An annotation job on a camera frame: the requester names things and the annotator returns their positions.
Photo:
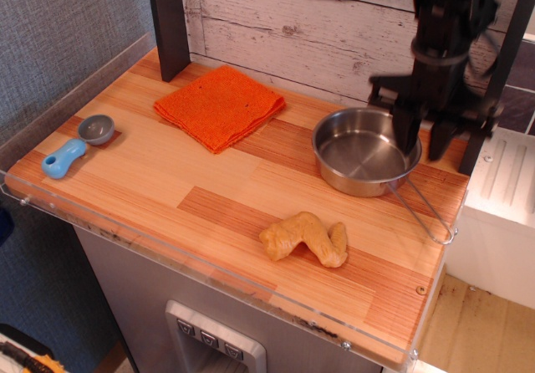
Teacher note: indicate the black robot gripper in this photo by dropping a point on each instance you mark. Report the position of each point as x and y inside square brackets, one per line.
[436, 90]

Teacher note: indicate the stainless steel pot with handle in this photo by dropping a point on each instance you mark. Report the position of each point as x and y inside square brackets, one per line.
[357, 154]

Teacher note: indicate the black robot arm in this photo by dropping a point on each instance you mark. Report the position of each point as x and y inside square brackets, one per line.
[451, 26]

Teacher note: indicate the white toy sink unit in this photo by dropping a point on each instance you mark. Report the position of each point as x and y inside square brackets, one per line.
[494, 249]

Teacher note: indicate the tan toy chicken piece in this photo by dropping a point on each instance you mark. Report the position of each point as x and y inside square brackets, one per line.
[328, 245]

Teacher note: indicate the orange folded cloth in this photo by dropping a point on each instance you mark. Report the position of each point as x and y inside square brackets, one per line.
[220, 108]

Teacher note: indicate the clear acrylic edge guard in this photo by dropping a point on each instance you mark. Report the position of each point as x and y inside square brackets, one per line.
[374, 305]

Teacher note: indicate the silver dispenser button panel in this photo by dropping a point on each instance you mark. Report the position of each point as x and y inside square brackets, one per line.
[202, 344]

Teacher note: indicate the blue grey measuring scoop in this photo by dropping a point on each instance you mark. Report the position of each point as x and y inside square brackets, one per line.
[95, 130]

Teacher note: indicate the grey toy fridge cabinet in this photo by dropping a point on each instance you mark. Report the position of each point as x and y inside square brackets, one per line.
[138, 288]

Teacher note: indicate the yellow object bottom left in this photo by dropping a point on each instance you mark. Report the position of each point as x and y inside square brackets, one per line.
[42, 364]

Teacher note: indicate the dark right shelf post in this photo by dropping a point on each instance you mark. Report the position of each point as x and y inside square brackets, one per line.
[513, 38]

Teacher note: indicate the dark shelf post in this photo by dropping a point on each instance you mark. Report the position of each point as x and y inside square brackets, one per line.
[513, 38]
[169, 21]

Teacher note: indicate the dark left shelf post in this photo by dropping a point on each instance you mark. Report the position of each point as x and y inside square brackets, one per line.
[169, 21]

